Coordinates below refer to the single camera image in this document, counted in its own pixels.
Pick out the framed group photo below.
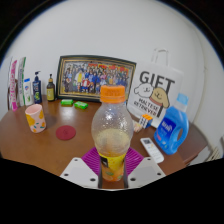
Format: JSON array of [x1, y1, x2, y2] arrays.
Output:
[[55, 54, 137, 103]]

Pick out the tall white green box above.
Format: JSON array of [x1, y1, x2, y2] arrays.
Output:
[[17, 56, 27, 107]]

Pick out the dark blue pump bottle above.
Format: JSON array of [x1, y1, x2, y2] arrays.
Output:
[[32, 70, 43, 105]]

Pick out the small beige snack pack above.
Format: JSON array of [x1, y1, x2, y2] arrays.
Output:
[[132, 120, 144, 134]]

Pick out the small green pack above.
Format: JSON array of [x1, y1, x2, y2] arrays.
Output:
[[60, 98, 75, 107], [73, 100, 89, 110]]

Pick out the white remote control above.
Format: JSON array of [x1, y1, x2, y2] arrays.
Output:
[[139, 137, 165, 164]]

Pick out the flat round red coaster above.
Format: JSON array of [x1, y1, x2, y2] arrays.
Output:
[[55, 124, 77, 141]]

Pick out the white printed paper bag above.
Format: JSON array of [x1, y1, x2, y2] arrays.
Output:
[[127, 48, 184, 129]]

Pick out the blue detergent bottle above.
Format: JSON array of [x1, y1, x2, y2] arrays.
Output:
[[153, 92, 190, 156]]

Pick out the white radiator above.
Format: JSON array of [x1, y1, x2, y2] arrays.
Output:
[[207, 145, 224, 163]]

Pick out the orange-capped juice bottle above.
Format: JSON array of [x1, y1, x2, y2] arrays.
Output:
[[90, 84, 135, 183]]

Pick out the amber pump bottle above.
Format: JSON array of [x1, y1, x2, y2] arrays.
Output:
[[46, 73, 56, 102]]

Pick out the pink and yellow mug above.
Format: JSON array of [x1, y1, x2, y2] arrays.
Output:
[[24, 103, 47, 134]]

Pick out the tall pink lettered box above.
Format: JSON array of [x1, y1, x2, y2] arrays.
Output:
[[7, 59, 19, 112]]

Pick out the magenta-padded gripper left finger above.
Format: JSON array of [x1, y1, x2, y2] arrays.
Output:
[[59, 147, 103, 190]]

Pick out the white shampoo bottle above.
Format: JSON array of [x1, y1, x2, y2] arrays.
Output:
[[23, 78, 34, 106]]

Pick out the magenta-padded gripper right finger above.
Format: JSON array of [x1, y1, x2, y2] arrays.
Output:
[[123, 147, 167, 190]]

